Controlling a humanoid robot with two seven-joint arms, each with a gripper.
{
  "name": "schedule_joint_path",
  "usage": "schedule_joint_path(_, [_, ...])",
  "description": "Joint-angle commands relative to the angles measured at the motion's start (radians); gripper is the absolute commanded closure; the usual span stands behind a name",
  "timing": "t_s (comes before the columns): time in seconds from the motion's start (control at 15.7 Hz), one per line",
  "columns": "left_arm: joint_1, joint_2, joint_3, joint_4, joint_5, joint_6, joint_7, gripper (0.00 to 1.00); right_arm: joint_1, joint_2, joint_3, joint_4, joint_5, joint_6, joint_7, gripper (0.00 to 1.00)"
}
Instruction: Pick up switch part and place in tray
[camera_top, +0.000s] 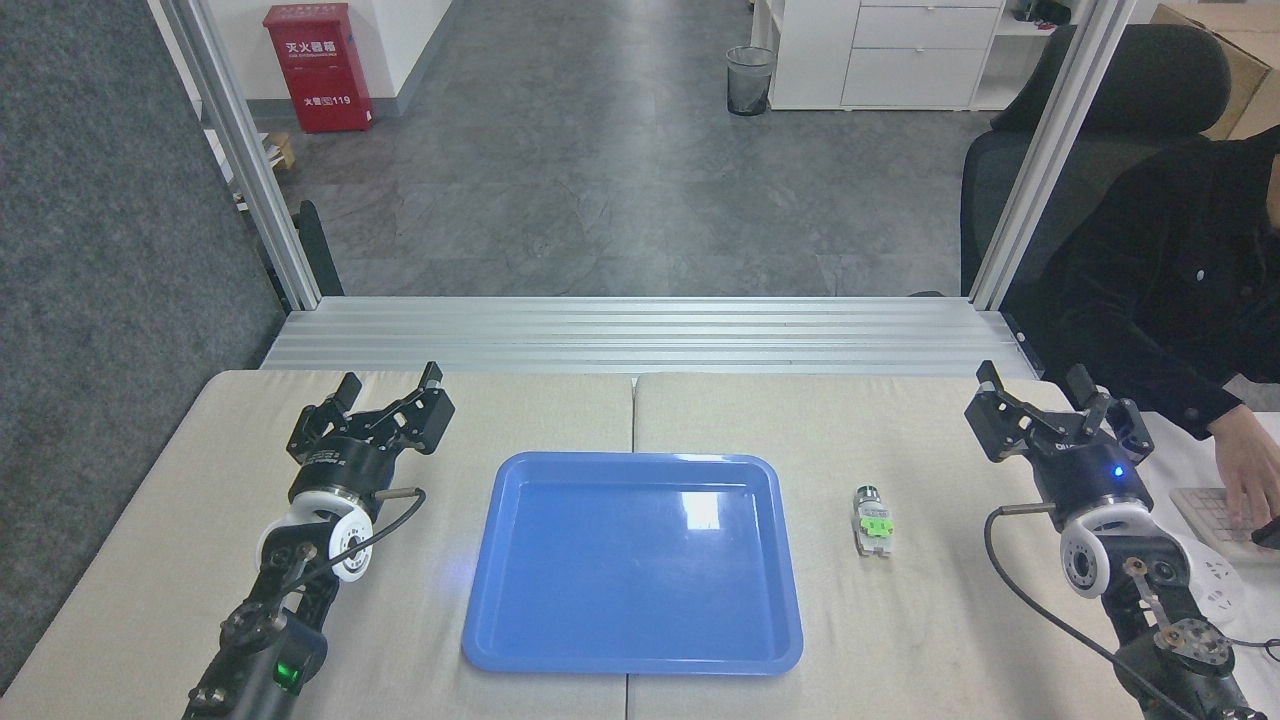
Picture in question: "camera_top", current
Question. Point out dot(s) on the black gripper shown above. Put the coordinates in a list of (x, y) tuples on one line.
[(1085, 475), (340, 465)]

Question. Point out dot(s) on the white green switch part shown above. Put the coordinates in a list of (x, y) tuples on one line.
[(873, 522)]

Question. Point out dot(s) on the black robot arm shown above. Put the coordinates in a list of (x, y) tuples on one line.
[(1160, 620), (270, 640)]

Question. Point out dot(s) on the blue plastic tray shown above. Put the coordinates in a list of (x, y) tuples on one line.
[(630, 565)]

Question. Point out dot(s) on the person's hand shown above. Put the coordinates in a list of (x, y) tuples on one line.
[(1250, 470)]

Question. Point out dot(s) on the white keyboard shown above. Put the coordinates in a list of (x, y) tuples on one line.
[(1205, 510)]

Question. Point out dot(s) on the person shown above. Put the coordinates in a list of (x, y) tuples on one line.
[(1160, 270)]

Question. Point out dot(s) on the white power strip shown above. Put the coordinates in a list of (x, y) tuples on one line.
[(1222, 590)]

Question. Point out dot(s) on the small black device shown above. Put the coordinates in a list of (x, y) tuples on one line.
[(1268, 535)]

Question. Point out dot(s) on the grey felt partition panel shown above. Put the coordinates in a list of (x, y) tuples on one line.
[(100, 300)]

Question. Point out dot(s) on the black office chair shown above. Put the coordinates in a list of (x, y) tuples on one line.
[(1130, 90)]

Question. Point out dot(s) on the red fire extinguisher box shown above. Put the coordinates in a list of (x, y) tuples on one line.
[(318, 70)]

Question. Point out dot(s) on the white drawer cabinet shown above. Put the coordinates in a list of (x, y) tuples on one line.
[(880, 55)]

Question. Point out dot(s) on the brown cardboard box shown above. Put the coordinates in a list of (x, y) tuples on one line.
[(1250, 60)]

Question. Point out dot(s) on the grey mesh waste bin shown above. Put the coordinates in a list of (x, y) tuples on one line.
[(750, 82)]

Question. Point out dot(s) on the black post bracket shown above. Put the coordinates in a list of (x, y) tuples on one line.
[(318, 250)]

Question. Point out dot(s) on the silver aluminium post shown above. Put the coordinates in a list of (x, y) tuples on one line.
[(1050, 150), (245, 160)]

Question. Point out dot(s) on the silver aluminium rail platform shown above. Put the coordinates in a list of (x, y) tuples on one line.
[(640, 335)]

